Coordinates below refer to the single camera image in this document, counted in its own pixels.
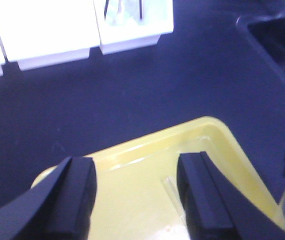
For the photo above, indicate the right white storage bin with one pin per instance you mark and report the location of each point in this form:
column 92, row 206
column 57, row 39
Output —
column 124, row 32

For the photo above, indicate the short clear test tube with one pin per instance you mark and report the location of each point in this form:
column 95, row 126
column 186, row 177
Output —
column 172, row 192

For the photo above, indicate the yellow plastic tray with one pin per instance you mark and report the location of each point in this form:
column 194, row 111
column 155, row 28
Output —
column 131, row 202

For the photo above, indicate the middle white storage bin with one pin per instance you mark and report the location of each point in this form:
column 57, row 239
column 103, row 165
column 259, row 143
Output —
column 40, row 33

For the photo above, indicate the black wire tripod stand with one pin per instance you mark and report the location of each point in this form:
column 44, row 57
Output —
column 120, row 7

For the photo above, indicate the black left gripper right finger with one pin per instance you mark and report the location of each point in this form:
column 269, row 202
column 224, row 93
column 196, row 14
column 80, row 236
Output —
column 214, row 208

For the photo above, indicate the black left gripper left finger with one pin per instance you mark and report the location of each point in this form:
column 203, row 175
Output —
column 59, row 207

